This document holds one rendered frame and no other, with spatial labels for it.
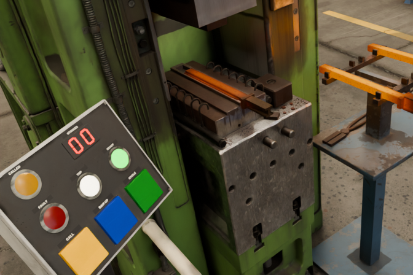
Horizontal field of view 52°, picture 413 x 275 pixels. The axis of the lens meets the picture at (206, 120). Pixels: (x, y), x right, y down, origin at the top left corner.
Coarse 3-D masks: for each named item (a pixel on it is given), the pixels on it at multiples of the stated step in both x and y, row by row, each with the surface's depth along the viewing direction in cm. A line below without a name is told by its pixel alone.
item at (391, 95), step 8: (336, 72) 141; (344, 72) 141; (344, 80) 139; (352, 80) 136; (360, 80) 134; (368, 80) 133; (360, 88) 134; (368, 88) 131; (376, 88) 129; (384, 88) 128; (384, 96) 127; (392, 96) 124; (400, 96) 122; (408, 96) 120; (400, 104) 121; (408, 104) 121
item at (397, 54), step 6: (372, 48) 155; (378, 48) 152; (384, 48) 151; (390, 48) 151; (384, 54) 151; (390, 54) 149; (396, 54) 146; (402, 54) 145; (408, 54) 145; (402, 60) 146; (408, 60) 143
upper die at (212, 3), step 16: (160, 0) 121; (176, 0) 114; (192, 0) 107; (208, 0) 109; (224, 0) 112; (240, 0) 115; (176, 16) 117; (192, 16) 110; (208, 16) 110; (224, 16) 113
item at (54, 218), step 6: (48, 210) 82; (54, 210) 83; (60, 210) 84; (48, 216) 81; (54, 216) 82; (60, 216) 83; (48, 222) 81; (54, 222) 82; (60, 222) 83; (54, 228) 82
